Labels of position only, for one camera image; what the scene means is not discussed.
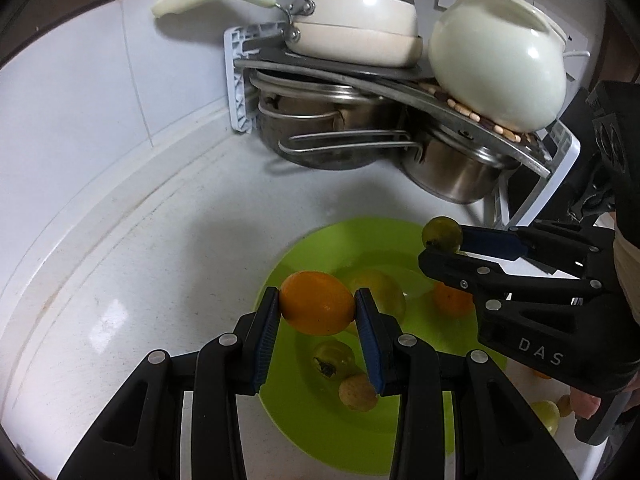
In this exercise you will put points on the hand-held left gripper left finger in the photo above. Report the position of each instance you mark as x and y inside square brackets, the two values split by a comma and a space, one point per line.
[265, 340]

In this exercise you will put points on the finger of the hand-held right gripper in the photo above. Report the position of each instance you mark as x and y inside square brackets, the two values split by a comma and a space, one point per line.
[450, 266]
[495, 244]

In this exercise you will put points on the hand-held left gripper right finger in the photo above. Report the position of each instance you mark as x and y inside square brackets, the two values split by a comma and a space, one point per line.
[370, 345]

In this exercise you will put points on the green tomato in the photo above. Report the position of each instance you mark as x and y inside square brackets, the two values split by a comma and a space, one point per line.
[332, 357]
[441, 232]

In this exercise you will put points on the large orange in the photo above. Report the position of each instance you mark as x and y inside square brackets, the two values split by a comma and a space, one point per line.
[450, 302]
[317, 310]

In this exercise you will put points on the brown longan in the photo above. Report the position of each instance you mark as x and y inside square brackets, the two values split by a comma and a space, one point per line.
[357, 392]
[564, 405]

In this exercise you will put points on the green apple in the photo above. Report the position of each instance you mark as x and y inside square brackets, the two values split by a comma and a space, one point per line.
[385, 295]

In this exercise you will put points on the green grape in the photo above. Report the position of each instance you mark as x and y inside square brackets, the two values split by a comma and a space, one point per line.
[547, 414]

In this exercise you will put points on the green plate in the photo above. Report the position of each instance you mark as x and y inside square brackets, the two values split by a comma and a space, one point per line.
[310, 420]

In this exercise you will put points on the person's right forearm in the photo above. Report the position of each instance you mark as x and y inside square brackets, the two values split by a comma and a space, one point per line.
[629, 270]

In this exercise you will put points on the person's right hand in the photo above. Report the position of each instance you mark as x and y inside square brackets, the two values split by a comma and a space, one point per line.
[585, 402]

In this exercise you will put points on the beaded wooden trivet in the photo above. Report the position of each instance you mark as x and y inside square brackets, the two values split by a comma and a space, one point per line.
[500, 132]

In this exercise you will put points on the cream ceramic pot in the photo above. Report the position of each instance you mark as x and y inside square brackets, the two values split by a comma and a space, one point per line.
[495, 60]

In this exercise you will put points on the white and grey pot rack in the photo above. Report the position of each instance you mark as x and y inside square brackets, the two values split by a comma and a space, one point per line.
[240, 80]

